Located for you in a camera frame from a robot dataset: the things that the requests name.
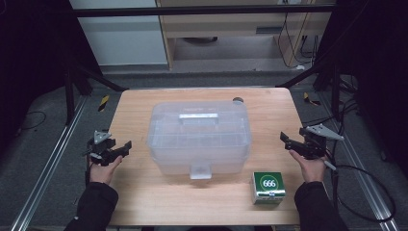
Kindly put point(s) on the yellow and black tape strip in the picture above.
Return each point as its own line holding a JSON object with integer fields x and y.
{"x": 309, "y": 99}
{"x": 103, "y": 103}

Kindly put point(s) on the light wooden desk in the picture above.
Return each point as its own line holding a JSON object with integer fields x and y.
{"x": 224, "y": 24}

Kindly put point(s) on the person's left hand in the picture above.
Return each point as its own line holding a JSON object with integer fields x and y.
{"x": 102, "y": 173}

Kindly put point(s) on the green and white carton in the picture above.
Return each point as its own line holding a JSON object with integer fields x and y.
{"x": 268, "y": 189}

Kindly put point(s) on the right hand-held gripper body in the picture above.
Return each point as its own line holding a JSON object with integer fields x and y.
{"x": 316, "y": 141}

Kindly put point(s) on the white cabinet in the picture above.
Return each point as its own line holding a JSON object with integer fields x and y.
{"x": 122, "y": 41}

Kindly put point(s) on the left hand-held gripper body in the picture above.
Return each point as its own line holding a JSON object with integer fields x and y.
{"x": 103, "y": 149}

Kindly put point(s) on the black metal stand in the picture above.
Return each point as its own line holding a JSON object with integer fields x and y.
{"x": 69, "y": 96}
{"x": 336, "y": 93}

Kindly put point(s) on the black curtain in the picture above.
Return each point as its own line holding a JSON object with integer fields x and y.
{"x": 378, "y": 64}
{"x": 29, "y": 64}

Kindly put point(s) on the clear plastic storage box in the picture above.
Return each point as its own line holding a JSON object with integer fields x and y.
{"x": 198, "y": 141}

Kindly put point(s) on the black horizontal bar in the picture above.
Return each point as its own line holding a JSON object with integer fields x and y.
{"x": 192, "y": 10}

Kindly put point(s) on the person's right hand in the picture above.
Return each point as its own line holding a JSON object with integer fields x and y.
{"x": 309, "y": 168}

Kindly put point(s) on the aluminium floor rail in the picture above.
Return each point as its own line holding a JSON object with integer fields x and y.
{"x": 362, "y": 179}
{"x": 48, "y": 166}

